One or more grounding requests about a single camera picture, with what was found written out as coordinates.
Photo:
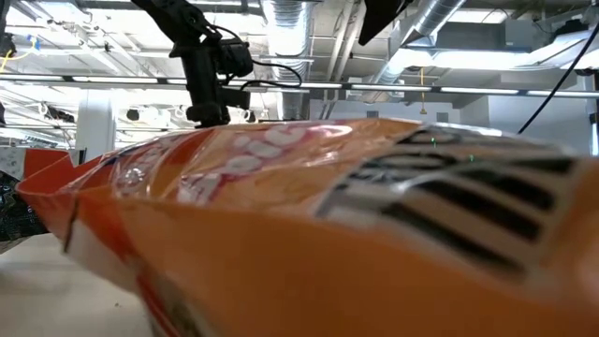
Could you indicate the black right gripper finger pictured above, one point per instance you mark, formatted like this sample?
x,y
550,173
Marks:
x,y
381,16

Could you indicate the red Saucy Noodle pack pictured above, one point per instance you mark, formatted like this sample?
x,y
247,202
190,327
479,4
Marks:
x,y
281,234

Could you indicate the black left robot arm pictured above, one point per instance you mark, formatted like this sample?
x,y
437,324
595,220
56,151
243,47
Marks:
x,y
178,19

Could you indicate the crossbar with light strips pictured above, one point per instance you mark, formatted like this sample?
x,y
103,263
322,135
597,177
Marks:
x,y
117,79

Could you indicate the white building pillar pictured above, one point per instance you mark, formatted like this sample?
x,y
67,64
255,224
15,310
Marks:
x,y
96,131

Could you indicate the grey partition screen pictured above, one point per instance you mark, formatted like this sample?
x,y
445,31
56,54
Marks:
x,y
10,161

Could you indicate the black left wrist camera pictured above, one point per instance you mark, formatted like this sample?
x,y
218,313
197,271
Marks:
x,y
236,99

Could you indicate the silver spiral ventilation duct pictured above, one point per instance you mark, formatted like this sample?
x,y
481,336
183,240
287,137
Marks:
x,y
435,19
290,28

